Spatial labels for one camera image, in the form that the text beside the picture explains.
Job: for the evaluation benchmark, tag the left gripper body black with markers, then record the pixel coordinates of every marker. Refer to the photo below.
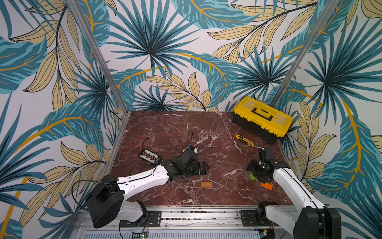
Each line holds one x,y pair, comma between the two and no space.
187,171

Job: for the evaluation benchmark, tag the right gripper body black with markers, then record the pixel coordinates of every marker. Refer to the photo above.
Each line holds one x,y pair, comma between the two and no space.
255,172

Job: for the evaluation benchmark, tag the tan 2x4 lego brick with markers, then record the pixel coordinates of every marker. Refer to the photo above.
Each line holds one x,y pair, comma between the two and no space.
206,184

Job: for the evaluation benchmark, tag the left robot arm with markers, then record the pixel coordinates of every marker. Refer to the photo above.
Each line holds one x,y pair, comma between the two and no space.
109,199

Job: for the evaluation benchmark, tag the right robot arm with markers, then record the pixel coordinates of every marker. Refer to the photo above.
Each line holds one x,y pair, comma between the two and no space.
314,220

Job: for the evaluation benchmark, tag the yellow utility knife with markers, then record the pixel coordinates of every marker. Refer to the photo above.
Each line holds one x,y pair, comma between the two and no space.
245,140

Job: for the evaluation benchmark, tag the black charging board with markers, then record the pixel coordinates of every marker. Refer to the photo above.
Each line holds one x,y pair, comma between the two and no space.
150,157

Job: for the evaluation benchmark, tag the yellow black toolbox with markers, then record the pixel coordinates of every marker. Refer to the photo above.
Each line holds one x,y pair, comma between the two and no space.
261,120

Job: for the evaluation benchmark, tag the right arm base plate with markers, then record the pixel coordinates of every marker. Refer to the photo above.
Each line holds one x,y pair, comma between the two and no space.
254,218

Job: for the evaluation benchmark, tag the aluminium front rail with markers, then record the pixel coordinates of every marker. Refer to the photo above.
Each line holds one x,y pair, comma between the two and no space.
186,222

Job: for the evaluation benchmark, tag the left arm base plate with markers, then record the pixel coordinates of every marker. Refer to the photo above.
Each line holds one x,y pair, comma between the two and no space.
151,219

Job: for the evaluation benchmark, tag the left aluminium frame post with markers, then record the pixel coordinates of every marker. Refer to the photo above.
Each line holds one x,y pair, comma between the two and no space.
89,36

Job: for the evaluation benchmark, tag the aluminium frame post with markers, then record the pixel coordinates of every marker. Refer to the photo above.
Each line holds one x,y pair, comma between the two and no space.
316,30
89,36

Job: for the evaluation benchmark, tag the right aluminium frame post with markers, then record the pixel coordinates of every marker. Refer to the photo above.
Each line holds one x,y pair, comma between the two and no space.
316,30

